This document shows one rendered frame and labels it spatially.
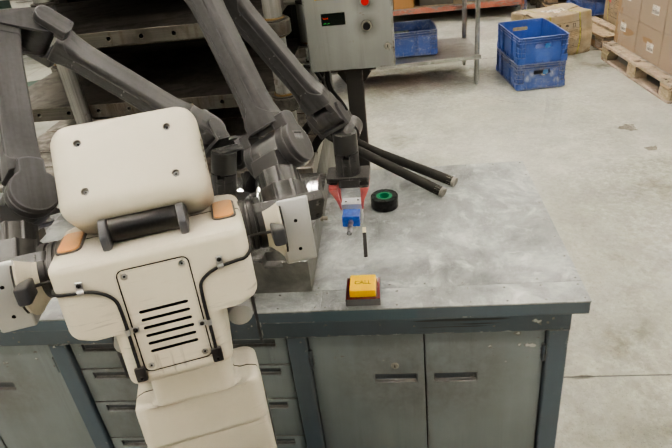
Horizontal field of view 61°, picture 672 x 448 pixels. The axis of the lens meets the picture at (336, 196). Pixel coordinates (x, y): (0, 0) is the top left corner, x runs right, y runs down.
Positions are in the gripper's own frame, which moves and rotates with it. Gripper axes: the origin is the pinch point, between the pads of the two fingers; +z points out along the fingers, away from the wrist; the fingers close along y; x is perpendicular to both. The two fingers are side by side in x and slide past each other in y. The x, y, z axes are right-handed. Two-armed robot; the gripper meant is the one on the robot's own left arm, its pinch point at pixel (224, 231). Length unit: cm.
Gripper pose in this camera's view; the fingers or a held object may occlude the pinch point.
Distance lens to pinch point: 135.3
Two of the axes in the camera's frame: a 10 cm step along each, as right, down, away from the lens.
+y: -9.9, -0.9, 0.6
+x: -0.9, 3.5, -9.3
